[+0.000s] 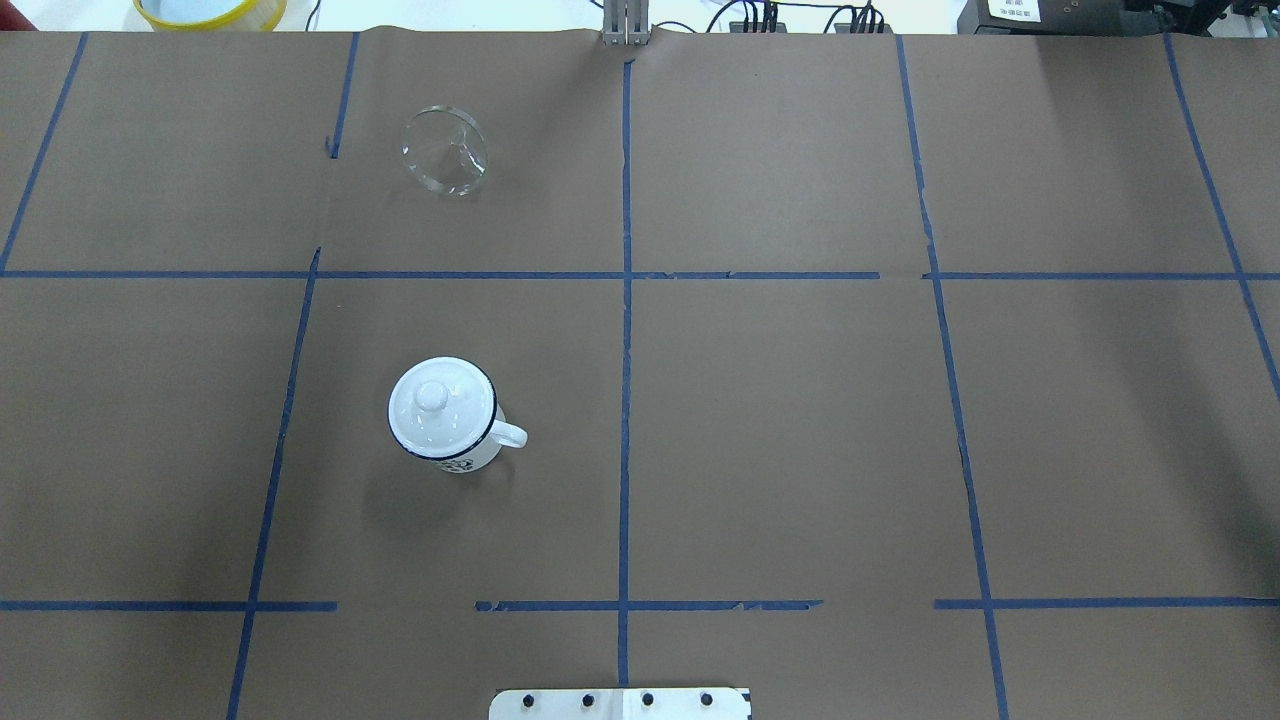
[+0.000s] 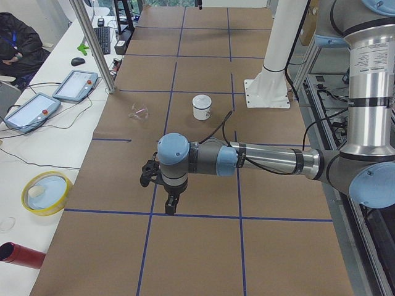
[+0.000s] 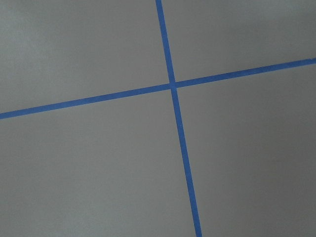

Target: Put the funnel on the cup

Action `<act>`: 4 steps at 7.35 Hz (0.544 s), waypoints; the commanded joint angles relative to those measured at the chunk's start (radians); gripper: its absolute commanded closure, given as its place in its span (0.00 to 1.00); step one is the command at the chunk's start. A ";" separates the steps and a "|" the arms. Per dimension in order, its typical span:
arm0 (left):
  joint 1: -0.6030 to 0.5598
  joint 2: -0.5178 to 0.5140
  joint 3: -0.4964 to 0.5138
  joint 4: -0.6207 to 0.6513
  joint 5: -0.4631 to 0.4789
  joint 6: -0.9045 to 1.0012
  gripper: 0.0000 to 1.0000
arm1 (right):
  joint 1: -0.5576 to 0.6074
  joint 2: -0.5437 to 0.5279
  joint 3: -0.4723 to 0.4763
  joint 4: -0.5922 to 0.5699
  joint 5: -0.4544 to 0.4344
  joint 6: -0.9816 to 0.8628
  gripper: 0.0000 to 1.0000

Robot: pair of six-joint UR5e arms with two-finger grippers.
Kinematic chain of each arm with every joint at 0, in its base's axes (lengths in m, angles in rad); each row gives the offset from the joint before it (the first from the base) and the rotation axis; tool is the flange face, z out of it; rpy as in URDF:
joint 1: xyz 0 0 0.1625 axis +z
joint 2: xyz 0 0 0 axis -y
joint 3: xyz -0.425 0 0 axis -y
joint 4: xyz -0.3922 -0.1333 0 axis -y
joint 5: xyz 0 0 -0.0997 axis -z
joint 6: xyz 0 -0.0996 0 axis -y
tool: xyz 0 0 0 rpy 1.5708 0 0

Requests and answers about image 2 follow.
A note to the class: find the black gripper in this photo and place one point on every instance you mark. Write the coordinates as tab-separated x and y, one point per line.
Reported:
174	189

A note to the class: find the near blue teach pendant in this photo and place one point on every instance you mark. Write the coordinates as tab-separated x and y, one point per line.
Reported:
32	114

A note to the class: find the white enamel cup blue rim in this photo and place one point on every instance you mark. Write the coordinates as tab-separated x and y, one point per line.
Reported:
201	107

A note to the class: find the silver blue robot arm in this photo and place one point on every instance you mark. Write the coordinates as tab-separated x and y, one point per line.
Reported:
363	168

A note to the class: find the black computer mouse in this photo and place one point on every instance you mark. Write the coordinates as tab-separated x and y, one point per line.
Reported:
77	61

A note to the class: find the person in black jacket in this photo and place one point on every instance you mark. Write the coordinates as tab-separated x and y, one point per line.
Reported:
22	51

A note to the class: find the clear plastic funnel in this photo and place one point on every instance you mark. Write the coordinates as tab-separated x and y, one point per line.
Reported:
139	112

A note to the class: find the blue teach pendant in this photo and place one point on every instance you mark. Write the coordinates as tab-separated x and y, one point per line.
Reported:
32	114
76	86

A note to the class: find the aluminium frame post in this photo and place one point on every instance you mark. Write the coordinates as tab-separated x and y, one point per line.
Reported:
86	26

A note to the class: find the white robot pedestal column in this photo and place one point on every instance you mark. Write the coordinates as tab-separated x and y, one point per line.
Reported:
269	89

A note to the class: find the green plastic object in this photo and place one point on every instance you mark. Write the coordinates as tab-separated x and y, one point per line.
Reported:
83	49

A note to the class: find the red cylinder tube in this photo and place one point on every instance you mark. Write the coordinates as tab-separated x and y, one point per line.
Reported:
20	255

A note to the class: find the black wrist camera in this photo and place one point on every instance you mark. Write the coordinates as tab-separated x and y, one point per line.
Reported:
149	173

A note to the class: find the black keyboard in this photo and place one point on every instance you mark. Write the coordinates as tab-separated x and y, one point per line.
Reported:
103	36

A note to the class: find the yellow tape roll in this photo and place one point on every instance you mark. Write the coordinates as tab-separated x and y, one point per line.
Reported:
47	193

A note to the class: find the far blue teach pendant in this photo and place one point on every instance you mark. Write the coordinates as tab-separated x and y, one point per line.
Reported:
76	86

